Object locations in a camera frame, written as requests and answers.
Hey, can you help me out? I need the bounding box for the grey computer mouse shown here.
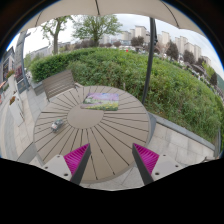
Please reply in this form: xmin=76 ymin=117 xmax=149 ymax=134
xmin=51 ymin=119 xmax=63 ymax=132

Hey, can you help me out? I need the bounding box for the green hedge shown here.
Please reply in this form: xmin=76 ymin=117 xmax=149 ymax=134
xmin=31 ymin=48 xmax=224 ymax=141

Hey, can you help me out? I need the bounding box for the slatted wooden chair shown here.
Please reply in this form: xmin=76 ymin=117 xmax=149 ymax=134
xmin=42 ymin=70 xmax=82 ymax=100

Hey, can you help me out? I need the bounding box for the white planter box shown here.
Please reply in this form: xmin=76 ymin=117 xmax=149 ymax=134
xmin=9 ymin=96 xmax=24 ymax=126

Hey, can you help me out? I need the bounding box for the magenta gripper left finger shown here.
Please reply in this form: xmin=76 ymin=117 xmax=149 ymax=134
xmin=42 ymin=143 xmax=92 ymax=186

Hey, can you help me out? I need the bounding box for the beige patio umbrella canopy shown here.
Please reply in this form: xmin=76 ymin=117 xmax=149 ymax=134
xmin=20 ymin=0 xmax=204 ymax=36

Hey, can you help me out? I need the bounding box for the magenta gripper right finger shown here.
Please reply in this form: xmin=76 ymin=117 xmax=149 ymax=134
xmin=131 ymin=142 xmax=184 ymax=186

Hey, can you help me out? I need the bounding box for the round slatted wooden table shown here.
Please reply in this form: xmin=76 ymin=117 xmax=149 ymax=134
xmin=34 ymin=86 xmax=151 ymax=183

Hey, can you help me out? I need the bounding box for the dark umbrella pole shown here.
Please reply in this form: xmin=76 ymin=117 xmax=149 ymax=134
xmin=142 ymin=18 xmax=157 ymax=105

